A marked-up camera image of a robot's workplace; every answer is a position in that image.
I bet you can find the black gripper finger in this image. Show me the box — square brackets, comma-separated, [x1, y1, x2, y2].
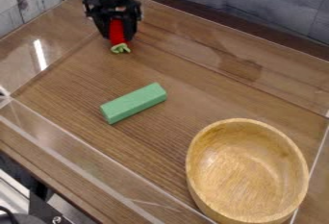
[122, 17, 138, 41]
[93, 16, 110, 38]

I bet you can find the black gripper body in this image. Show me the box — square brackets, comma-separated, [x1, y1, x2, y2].
[82, 0, 143, 22]

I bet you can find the red plush strawberry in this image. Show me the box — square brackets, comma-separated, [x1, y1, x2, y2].
[110, 19, 131, 54]

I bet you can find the wooden bowl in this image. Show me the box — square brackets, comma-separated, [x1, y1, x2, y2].
[185, 118, 309, 224]

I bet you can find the green rectangular block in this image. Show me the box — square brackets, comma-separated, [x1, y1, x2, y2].
[101, 83, 167, 124]

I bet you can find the clear acrylic tray enclosure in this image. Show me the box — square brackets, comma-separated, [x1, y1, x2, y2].
[0, 0, 329, 224]

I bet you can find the black metal bracket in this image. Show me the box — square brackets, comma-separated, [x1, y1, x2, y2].
[28, 198, 74, 224]

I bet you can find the black cable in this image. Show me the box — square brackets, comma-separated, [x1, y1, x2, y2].
[0, 205, 23, 224]

